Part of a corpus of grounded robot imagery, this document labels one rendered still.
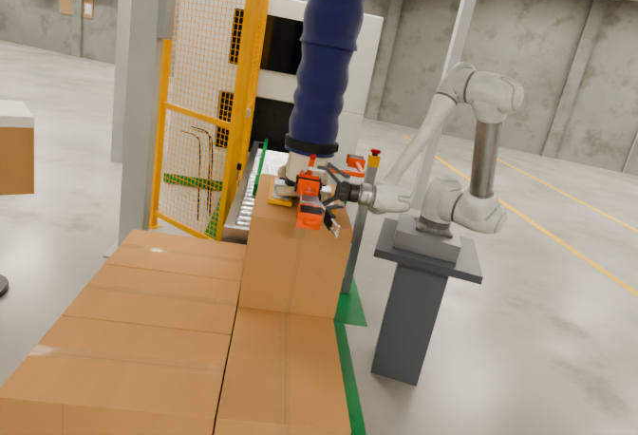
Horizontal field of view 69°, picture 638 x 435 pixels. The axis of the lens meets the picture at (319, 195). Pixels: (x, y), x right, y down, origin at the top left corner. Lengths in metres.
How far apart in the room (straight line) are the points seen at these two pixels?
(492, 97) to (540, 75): 11.49
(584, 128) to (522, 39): 2.78
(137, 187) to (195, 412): 2.05
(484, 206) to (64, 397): 1.71
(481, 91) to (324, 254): 0.87
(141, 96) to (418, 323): 2.11
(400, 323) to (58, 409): 1.58
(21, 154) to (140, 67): 0.88
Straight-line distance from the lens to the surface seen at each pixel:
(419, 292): 2.41
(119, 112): 5.50
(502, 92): 1.89
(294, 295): 1.92
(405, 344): 2.56
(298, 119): 1.93
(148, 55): 3.11
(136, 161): 3.24
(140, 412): 1.52
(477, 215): 2.20
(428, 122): 1.92
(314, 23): 1.89
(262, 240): 1.82
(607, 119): 13.87
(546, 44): 13.40
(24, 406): 1.61
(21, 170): 2.75
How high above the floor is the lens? 1.58
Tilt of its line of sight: 17 degrees down
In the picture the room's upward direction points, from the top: 11 degrees clockwise
